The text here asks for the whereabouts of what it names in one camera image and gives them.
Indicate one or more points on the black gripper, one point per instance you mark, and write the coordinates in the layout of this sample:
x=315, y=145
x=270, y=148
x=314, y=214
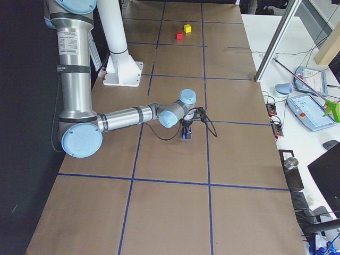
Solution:
x=186, y=124

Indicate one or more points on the red cube block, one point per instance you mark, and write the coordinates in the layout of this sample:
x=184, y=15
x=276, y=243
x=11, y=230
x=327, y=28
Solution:
x=179, y=36

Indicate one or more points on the green handled reacher grabber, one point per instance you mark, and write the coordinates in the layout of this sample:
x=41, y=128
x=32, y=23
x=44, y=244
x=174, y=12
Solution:
x=331, y=106

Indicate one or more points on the black box under cup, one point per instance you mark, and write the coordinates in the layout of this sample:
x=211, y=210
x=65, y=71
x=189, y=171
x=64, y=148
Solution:
x=293, y=178

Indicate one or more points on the black computer mouse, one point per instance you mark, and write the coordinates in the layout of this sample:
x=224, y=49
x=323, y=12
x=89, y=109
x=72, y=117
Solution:
x=329, y=144

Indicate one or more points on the teach pendant tablet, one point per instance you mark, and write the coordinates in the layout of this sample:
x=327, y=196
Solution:
x=314, y=78
x=310, y=112

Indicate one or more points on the near teach pendant tablet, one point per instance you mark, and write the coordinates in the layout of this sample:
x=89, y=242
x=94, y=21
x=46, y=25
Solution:
x=310, y=112

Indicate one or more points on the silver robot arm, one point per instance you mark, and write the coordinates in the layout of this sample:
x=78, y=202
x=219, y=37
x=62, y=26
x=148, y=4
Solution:
x=80, y=127

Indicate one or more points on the orange black connector block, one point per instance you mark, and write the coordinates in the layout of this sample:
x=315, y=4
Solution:
x=271, y=109

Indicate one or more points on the small metal cup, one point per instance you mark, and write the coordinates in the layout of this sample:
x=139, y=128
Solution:
x=291, y=163

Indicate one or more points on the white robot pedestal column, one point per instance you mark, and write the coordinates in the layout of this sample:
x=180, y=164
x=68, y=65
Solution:
x=122, y=69

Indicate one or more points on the far teach pendant tablet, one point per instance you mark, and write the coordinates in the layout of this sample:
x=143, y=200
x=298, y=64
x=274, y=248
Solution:
x=314, y=78

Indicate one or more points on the aluminium frame post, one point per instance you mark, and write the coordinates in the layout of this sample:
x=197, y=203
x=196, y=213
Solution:
x=277, y=37

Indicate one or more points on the yellow cube block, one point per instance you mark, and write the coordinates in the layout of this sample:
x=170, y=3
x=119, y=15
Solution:
x=187, y=28

